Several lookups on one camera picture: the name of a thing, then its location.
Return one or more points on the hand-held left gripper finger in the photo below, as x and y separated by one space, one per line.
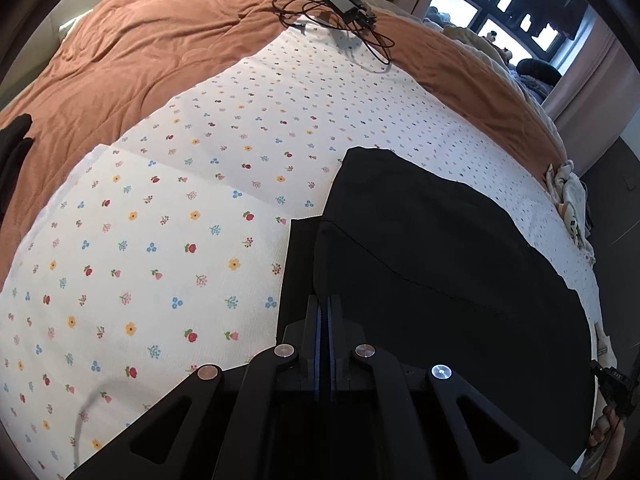
331 350
318 350

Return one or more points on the black jacket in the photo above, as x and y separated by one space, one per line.
425 240

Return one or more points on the row of dark hanging clothes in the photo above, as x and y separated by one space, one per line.
550 5

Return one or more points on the person's right hand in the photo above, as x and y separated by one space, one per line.
602 427

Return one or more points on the crumpled light blue cloth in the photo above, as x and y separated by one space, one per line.
570 195

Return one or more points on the bed with floral sheet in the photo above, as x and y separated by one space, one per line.
200 160

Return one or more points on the beige blanket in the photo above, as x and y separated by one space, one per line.
495 70

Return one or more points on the orange blanket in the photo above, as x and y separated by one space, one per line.
150 35

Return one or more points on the dark folded cloth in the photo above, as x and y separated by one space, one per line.
12 145

